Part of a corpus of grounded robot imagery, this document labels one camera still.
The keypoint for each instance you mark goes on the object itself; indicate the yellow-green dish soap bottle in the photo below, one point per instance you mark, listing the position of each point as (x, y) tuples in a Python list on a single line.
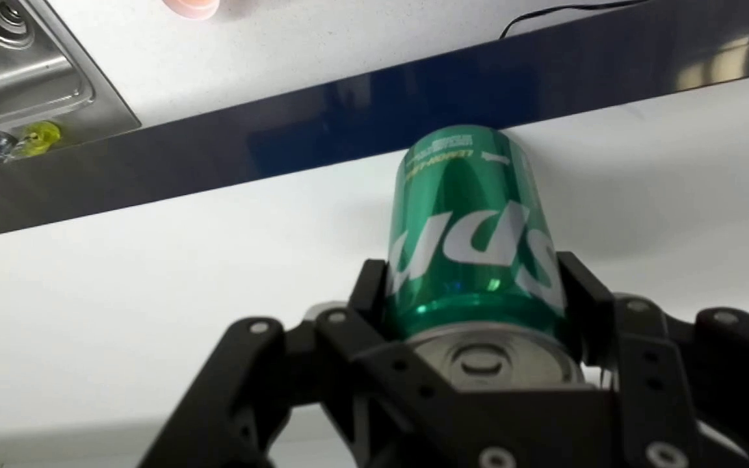
[(39, 138)]

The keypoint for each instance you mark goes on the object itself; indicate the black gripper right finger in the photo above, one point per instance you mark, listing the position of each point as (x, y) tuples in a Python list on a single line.
[(681, 389)]

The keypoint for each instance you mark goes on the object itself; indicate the stainless steel sink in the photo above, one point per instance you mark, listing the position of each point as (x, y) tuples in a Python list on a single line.
[(47, 77)]

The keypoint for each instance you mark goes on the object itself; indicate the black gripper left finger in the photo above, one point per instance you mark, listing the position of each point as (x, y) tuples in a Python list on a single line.
[(252, 384)]

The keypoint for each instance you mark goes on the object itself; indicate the green Sprite can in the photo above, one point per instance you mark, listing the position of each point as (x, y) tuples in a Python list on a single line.
[(471, 270)]

